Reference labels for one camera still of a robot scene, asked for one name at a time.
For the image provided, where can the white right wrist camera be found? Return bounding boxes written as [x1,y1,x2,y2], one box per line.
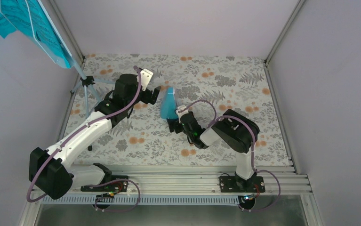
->
[176,105,188,114]

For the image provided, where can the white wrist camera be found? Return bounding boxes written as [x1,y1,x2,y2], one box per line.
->
[140,68,153,91]
[176,105,188,114]

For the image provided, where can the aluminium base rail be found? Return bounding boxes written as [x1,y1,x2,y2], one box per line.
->
[19,166,322,226]

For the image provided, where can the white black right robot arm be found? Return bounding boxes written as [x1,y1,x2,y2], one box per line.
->
[167,110,260,192]

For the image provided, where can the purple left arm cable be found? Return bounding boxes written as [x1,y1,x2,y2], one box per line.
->
[26,65,143,203]

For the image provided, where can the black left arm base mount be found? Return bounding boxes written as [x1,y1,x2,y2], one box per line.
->
[80,175,129,193]

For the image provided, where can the light blue music stand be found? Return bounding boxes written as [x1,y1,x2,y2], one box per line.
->
[64,64,115,135]

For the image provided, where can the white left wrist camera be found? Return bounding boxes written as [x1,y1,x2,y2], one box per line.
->
[140,68,153,91]

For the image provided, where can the floral patterned table mat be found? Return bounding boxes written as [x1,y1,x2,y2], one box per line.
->
[75,54,291,166]

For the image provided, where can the blue sheet music pages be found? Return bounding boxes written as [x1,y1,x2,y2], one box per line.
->
[0,0,74,68]

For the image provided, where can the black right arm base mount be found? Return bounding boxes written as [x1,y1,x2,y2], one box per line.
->
[219,174,265,193]

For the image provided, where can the blue metronome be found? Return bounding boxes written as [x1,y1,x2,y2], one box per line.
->
[160,87,178,120]

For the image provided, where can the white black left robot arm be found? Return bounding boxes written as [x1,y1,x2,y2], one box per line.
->
[27,67,160,202]

